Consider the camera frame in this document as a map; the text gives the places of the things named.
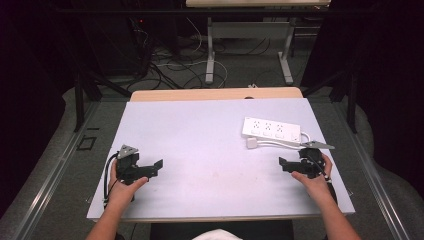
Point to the white desk with metal legs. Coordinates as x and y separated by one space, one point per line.
250 30

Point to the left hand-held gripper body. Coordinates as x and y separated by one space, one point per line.
128 166

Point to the person's left hand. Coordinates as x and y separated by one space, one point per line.
121 193

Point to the black computer tower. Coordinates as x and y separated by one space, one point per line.
116 43

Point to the white plug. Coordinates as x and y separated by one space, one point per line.
252 143

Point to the aluminium floor rail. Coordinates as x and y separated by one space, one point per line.
43 176
373 173

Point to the person's right hand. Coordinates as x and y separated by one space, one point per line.
316 186

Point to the black metal stand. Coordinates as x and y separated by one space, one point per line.
350 96
83 96

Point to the black floor socket plate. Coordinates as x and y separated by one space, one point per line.
86 143

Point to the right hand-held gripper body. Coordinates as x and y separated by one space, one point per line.
311 163

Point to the person's white clothing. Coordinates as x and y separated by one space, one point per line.
216 235

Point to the white board sheet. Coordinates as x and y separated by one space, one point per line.
206 160

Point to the white power strip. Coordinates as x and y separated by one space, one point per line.
271 130

